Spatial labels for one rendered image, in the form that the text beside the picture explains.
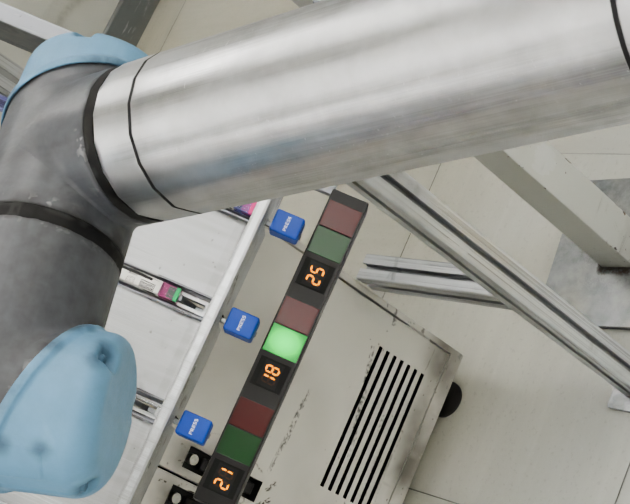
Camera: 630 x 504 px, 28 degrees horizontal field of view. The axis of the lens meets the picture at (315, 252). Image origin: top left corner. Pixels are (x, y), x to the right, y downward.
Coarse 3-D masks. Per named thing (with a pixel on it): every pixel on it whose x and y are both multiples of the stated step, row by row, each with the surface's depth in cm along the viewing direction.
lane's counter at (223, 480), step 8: (216, 464) 121; (224, 464) 121; (208, 472) 120; (216, 472) 120; (224, 472) 121; (232, 472) 121; (240, 472) 121; (208, 480) 120; (216, 480) 120; (224, 480) 120; (232, 480) 120; (240, 480) 120; (208, 488) 120; (216, 488) 120; (224, 488) 120; (232, 488) 120; (224, 496) 120; (232, 496) 120
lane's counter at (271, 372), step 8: (264, 360) 123; (272, 360) 123; (256, 368) 123; (264, 368) 123; (272, 368) 123; (280, 368) 123; (288, 368) 123; (256, 376) 123; (264, 376) 123; (272, 376) 123; (280, 376) 123; (256, 384) 123; (264, 384) 123; (272, 384) 123; (280, 384) 123
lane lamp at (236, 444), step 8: (224, 432) 121; (232, 432) 122; (240, 432) 122; (224, 440) 121; (232, 440) 121; (240, 440) 121; (248, 440) 121; (256, 440) 121; (224, 448) 121; (232, 448) 121; (240, 448) 121; (248, 448) 121; (256, 448) 121; (232, 456) 121; (240, 456) 121; (248, 456) 121; (248, 464) 121
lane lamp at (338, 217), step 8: (328, 208) 128; (336, 208) 128; (344, 208) 128; (328, 216) 127; (336, 216) 127; (344, 216) 127; (352, 216) 127; (360, 216) 127; (320, 224) 127; (328, 224) 127; (336, 224) 127; (344, 224) 127; (352, 224) 127; (344, 232) 127; (352, 232) 127
